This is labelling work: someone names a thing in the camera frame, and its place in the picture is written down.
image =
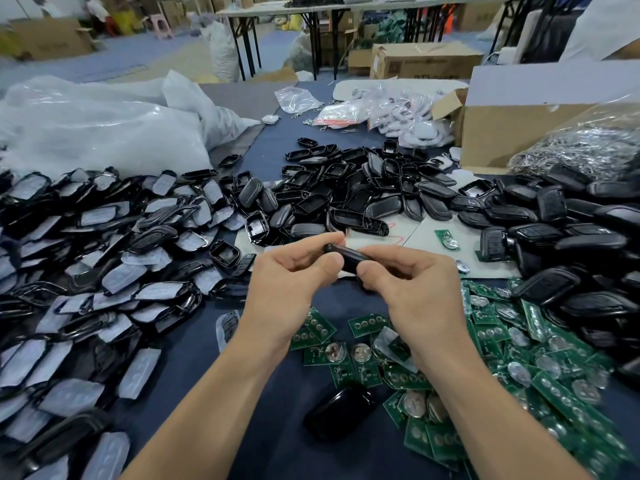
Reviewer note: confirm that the pile of green circuit boards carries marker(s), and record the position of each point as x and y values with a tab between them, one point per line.
560	385

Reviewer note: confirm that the clear plastic film piece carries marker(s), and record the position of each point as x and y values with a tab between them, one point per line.
392	347

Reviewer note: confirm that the large white plastic bag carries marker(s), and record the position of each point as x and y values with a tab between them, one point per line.
100	125

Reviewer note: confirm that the pink plastic stool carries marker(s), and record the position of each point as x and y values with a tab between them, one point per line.
160	27

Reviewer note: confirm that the pile of assembled black fobs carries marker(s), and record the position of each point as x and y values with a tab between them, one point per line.
580	245

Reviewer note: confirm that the brown cardboard box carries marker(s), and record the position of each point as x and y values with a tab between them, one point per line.
427	61

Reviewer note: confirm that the small white object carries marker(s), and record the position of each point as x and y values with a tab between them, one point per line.
270	120

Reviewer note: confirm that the long white table top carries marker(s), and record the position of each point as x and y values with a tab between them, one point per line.
400	7

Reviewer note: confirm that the black metal table frame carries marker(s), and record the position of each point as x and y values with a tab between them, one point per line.
248	43

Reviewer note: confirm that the heap of clear parts bags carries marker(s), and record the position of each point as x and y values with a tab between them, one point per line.
410	117

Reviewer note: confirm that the person's left hand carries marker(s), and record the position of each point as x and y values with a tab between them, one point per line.
285	290

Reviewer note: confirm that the large open cardboard box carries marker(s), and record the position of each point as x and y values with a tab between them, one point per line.
520	135

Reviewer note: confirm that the white sack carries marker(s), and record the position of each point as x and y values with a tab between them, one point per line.
222	53

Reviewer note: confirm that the tan cardboard box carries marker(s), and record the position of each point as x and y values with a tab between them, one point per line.
52	38

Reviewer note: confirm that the pile of black shell halves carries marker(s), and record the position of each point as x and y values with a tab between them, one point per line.
365	190

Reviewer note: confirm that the person's right forearm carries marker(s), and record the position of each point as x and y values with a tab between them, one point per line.
505	425

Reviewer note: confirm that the heap of black parts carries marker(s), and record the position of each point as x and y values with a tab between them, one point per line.
316	0

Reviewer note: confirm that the clear bag with red label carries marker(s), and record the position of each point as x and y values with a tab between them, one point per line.
342	113

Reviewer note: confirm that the pile of shells with pads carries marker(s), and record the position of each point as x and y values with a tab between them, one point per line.
90	280

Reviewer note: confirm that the small crumpled clear plastic bag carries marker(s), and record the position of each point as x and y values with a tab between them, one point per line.
298	100

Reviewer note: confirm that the person's left forearm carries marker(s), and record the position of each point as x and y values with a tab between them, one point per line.
205	420

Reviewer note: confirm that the lone glossy black shell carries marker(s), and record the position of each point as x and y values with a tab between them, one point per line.
340	412

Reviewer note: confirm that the clear bag of metal parts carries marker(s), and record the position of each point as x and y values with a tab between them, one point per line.
590	150

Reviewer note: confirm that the person's right hand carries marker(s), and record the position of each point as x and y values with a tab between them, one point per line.
420	300

